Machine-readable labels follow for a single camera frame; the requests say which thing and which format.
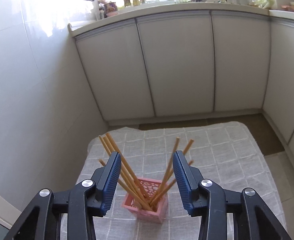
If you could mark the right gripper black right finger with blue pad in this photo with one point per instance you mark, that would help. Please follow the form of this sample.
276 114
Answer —
252 218

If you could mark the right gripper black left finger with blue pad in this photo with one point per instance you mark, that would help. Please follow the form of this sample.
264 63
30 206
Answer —
90 198

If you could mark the green vegetable bag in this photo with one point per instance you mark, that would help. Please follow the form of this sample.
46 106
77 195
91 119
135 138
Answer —
263 4

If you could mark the grey checked tablecloth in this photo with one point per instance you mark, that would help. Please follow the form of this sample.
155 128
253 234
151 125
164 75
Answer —
224 153

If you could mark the patterned mug on counter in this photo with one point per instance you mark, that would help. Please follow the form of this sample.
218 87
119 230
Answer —
110 7

